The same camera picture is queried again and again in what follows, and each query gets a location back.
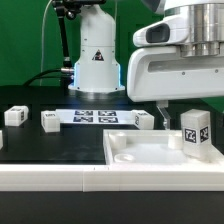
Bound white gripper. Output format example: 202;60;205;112
127;46;224;130

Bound white square table top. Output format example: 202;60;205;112
103;129;224;165

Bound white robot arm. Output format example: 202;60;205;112
70;0;224;128

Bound white marker sheet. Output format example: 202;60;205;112
56;109;134;125

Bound white part left edge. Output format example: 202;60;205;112
0;130;3;150

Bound white U-shaped fence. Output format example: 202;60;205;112
0;164;224;192

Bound black cable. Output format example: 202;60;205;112
22;68;74;88

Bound white cable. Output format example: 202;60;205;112
39;0;54;87

